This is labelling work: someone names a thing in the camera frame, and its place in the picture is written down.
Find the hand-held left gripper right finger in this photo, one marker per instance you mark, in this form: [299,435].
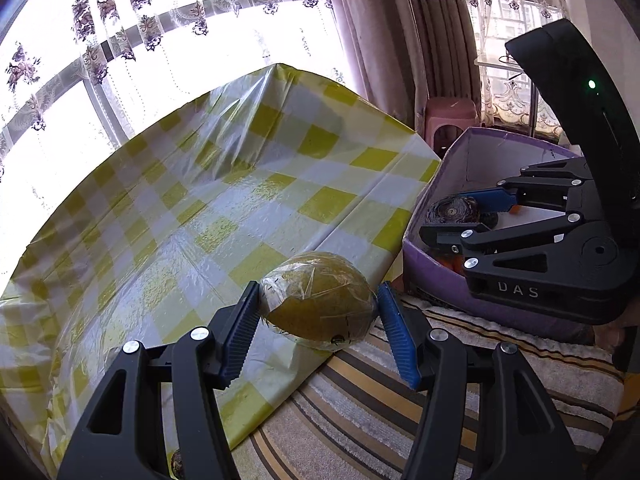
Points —
[400,340]

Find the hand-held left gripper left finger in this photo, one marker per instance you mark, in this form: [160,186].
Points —
[240,330]

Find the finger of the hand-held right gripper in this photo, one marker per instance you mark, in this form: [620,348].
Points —
[487,197]
[440,237]

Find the purple cardboard box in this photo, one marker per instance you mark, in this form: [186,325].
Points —
[450,290]

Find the plastic-wrapped bun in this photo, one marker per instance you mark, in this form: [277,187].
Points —
[315,300]

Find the striped rug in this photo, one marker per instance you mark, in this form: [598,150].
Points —
[360,410]

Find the pink plastic stool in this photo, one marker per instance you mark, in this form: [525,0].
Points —
[450,110]

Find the floral lace curtain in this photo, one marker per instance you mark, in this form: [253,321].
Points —
[505,100]
[100,10]

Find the yellow checked plastic tablecloth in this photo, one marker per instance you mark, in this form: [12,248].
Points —
[200,200]

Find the pink-brown drape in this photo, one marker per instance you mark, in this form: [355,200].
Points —
[390,35]

